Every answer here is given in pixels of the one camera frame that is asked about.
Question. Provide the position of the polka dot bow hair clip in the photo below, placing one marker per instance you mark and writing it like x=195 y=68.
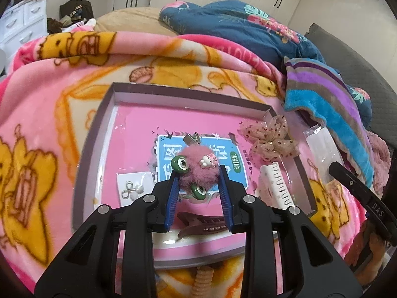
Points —
x=269 y=136

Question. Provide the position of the earring card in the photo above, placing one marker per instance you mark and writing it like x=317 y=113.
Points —
x=133 y=189

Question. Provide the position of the pink cardboard box tray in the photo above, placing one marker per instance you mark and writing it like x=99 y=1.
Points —
x=90 y=161

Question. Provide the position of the person's right hand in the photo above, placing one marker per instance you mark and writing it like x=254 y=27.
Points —
x=372 y=254

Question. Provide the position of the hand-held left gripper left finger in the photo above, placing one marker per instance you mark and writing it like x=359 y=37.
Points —
x=172 y=192

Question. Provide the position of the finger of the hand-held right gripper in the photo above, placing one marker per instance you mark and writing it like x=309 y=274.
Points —
x=356 y=189

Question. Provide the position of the white drawer cabinet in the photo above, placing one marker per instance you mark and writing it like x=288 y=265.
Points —
x=18 y=15

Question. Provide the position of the blue floral quilt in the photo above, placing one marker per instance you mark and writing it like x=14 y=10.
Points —
x=223 y=21

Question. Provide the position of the clear plastic bag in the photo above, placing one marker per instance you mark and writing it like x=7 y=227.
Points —
x=322 y=149

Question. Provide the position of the pink printed blanket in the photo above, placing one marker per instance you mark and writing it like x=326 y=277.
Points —
x=40 y=115

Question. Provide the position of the cream hair claw clip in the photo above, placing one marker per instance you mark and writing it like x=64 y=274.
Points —
x=273 y=180

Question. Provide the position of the beige bed sheet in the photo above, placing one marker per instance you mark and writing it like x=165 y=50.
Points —
x=133 y=18

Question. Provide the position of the striped fleece blanket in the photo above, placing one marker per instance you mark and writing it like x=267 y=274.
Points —
x=328 y=99

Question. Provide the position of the pink fuzzy cloth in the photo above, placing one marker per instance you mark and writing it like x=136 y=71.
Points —
x=380 y=155

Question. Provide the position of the grey headboard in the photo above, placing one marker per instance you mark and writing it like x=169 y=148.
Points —
x=356 y=56

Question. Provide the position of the brown hair claw clip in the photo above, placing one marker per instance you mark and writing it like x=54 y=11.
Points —
x=198 y=223

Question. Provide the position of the pink fluffy hair clip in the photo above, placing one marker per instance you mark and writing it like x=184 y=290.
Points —
x=195 y=170

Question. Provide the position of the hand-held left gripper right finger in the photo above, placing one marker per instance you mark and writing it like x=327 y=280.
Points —
x=225 y=192

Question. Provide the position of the black bag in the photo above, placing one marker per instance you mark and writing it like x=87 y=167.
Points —
x=74 y=7

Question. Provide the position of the pink book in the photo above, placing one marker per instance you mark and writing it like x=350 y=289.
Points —
x=133 y=136

